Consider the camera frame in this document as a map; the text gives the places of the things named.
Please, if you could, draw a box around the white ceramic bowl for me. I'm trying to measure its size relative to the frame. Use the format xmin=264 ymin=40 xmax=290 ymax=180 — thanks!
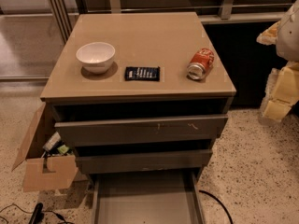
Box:
xmin=76 ymin=42 xmax=116 ymax=74

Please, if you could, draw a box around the white packet in box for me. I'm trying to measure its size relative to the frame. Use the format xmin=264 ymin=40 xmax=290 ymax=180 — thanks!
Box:
xmin=43 ymin=132 xmax=61 ymax=152

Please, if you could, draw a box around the black plug and cable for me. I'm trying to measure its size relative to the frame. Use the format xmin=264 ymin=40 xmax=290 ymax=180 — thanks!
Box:
xmin=0 ymin=203 xmax=75 ymax=224

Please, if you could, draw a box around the dark blue rxbar wrapper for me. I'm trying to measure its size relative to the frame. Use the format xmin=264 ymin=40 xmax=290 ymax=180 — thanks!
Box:
xmin=124 ymin=66 xmax=160 ymax=81

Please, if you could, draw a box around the grey top drawer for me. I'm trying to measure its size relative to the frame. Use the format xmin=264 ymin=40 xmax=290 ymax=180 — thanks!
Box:
xmin=55 ymin=115 xmax=228 ymax=147

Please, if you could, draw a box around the brown cardboard box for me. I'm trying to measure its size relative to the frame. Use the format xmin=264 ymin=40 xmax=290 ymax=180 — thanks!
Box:
xmin=12 ymin=104 xmax=78 ymax=192

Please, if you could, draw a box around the green packet in box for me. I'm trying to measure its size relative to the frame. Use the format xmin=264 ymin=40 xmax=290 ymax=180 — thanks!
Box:
xmin=57 ymin=145 xmax=69 ymax=155

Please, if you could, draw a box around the grey middle drawer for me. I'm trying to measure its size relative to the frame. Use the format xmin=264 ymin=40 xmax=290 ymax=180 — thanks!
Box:
xmin=76 ymin=149 xmax=212 ymax=174

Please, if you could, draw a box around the black cable right floor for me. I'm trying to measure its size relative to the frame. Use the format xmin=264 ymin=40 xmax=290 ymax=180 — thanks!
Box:
xmin=199 ymin=189 xmax=235 ymax=224

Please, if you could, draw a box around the metal railing frame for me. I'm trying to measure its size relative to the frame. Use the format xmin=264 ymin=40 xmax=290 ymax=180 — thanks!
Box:
xmin=49 ymin=0 xmax=296 ymax=39

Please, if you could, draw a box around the grey open bottom drawer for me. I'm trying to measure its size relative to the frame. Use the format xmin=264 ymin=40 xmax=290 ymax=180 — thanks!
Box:
xmin=91 ymin=170 xmax=206 ymax=224

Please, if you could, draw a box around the orange soda can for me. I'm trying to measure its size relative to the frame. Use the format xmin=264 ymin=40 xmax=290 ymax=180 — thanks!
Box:
xmin=187 ymin=48 xmax=214 ymax=80

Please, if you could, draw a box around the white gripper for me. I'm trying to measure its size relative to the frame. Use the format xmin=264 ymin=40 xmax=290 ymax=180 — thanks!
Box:
xmin=256 ymin=0 xmax=299 ymax=121

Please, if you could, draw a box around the grey three-drawer cabinet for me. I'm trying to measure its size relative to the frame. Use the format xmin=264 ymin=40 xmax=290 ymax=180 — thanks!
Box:
xmin=39 ymin=11 xmax=237 ymax=224

